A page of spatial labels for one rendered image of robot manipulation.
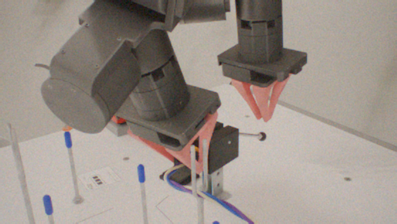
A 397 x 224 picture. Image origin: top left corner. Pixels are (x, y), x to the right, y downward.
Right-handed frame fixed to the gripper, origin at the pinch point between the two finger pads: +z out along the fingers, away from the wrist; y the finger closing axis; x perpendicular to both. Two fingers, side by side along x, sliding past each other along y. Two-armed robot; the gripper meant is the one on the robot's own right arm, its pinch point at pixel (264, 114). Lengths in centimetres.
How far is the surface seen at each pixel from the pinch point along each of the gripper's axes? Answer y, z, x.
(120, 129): -22.1, 5.0, -9.6
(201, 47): -132, 64, 122
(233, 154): 2.3, -0.2, -9.8
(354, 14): -47, 36, 133
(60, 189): -15.8, 3.7, -24.8
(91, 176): -15.3, 4.4, -20.4
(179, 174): -5.2, 4.4, -12.7
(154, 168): -10.3, 5.5, -13.1
